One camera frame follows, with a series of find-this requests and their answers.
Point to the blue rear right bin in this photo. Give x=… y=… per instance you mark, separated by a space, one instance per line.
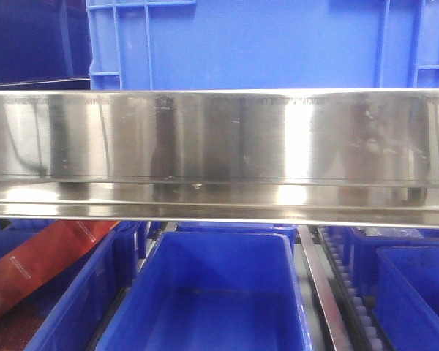
x=361 y=243

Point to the red foil package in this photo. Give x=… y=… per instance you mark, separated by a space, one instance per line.
x=45 y=255

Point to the blue centre bin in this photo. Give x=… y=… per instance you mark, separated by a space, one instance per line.
x=213 y=291

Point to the white roller track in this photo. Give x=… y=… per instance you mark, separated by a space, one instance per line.
x=364 y=333

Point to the steel shelf front rail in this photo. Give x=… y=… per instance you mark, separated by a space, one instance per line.
x=305 y=156

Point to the blue left bin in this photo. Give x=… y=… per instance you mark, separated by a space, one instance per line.
x=65 y=312

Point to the blue bin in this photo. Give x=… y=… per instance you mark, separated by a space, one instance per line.
x=407 y=298
x=213 y=291
x=361 y=243
x=65 y=312

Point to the large blue upper crate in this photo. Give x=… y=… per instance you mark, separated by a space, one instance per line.
x=190 y=45

